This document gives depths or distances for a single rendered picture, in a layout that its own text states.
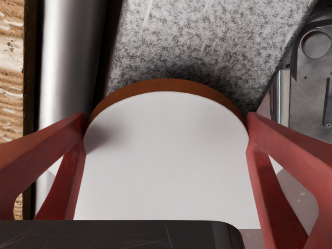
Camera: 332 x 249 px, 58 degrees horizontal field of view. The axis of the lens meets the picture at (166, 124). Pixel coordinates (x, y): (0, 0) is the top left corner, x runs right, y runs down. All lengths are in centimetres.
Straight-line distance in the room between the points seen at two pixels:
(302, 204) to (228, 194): 166
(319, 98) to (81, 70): 94
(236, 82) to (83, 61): 8
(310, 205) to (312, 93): 92
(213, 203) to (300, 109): 91
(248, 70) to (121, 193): 9
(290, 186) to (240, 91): 153
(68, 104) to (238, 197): 10
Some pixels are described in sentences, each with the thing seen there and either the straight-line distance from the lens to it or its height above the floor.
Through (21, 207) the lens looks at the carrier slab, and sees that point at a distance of 21.
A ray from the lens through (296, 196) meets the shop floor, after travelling 175.
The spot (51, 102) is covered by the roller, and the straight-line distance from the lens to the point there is 17.
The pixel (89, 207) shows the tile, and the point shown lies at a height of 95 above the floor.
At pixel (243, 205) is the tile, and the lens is 17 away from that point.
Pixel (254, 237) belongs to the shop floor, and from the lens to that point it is 199.
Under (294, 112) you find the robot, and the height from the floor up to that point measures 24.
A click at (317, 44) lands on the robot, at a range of 87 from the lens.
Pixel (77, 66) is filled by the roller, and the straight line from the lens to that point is 16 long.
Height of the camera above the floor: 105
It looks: 54 degrees down
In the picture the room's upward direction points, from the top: 178 degrees counter-clockwise
